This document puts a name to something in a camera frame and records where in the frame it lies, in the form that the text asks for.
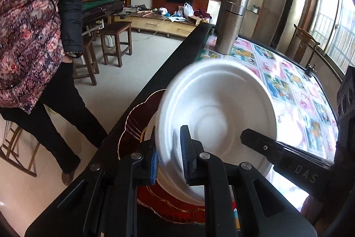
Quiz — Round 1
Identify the small black round holder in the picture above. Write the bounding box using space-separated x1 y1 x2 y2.
305 63 318 77

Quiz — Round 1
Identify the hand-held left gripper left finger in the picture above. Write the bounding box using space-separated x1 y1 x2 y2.
25 140 160 237

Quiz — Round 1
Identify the purple cloth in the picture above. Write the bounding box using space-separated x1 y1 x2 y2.
194 9 213 20

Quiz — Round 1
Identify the dark wooden chair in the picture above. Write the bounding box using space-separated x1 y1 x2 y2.
285 24 321 65

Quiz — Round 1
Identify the dark wooden stool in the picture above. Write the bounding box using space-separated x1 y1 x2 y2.
73 34 100 86
99 22 133 68

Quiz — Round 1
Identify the small steel thermos flask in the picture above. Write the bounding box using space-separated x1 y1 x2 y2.
215 1 245 55

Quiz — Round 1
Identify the barred window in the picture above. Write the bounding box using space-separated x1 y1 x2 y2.
308 0 355 79

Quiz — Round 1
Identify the beige tower air conditioner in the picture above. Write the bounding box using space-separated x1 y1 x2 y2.
270 0 308 50

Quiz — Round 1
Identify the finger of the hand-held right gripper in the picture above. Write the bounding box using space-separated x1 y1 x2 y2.
240 128 337 199

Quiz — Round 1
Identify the red scalloped glass plate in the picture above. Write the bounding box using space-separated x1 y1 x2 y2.
118 89 239 226

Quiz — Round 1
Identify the light wooden television cabinet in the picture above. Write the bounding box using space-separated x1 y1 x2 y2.
114 8 200 38

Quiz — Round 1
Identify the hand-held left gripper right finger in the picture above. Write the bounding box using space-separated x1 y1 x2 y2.
180 125 318 237

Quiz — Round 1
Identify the green topped black table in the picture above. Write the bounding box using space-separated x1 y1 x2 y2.
80 0 125 21

